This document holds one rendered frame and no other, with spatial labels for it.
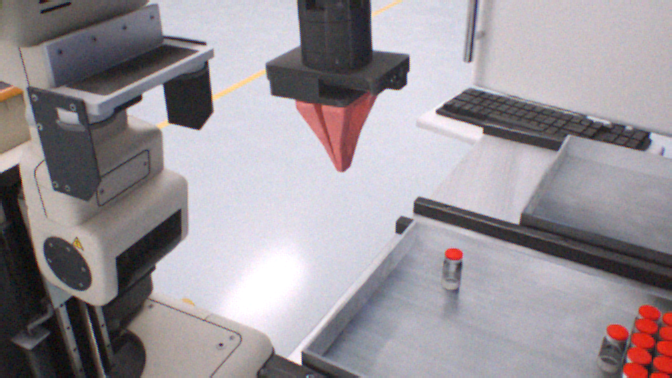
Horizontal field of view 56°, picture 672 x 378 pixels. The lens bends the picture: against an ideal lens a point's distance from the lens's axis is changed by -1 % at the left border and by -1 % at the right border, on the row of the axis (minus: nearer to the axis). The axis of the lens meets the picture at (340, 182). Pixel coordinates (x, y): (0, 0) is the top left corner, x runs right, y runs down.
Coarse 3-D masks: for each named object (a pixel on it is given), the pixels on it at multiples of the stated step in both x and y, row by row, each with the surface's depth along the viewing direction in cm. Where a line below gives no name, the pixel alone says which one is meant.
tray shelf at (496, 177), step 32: (480, 160) 100; (512, 160) 101; (544, 160) 100; (448, 192) 92; (480, 192) 92; (512, 192) 92; (448, 224) 85; (544, 256) 79; (352, 288) 74; (320, 320) 69
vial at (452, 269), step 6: (444, 258) 72; (462, 258) 71; (444, 264) 72; (450, 264) 72; (456, 264) 71; (462, 264) 72; (444, 270) 72; (450, 270) 72; (456, 270) 72; (444, 276) 73; (450, 276) 72; (456, 276) 72; (444, 282) 73; (450, 282) 72; (456, 282) 73; (450, 288) 73; (456, 288) 73
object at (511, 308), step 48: (432, 240) 79; (480, 240) 76; (384, 288) 73; (432, 288) 73; (480, 288) 73; (528, 288) 73; (576, 288) 72; (624, 288) 69; (336, 336) 66; (384, 336) 67; (432, 336) 67; (480, 336) 67; (528, 336) 67; (576, 336) 67
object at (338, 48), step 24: (312, 0) 47; (336, 0) 46; (360, 0) 47; (312, 24) 47; (336, 24) 47; (360, 24) 48; (312, 48) 48; (336, 48) 48; (360, 48) 48; (288, 72) 50; (312, 72) 49; (336, 72) 48; (360, 72) 48; (384, 72) 48; (408, 72) 51
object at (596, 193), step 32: (576, 160) 100; (608, 160) 99; (640, 160) 96; (544, 192) 91; (576, 192) 92; (608, 192) 92; (640, 192) 92; (544, 224) 80; (576, 224) 85; (608, 224) 85; (640, 224) 85; (640, 256) 75
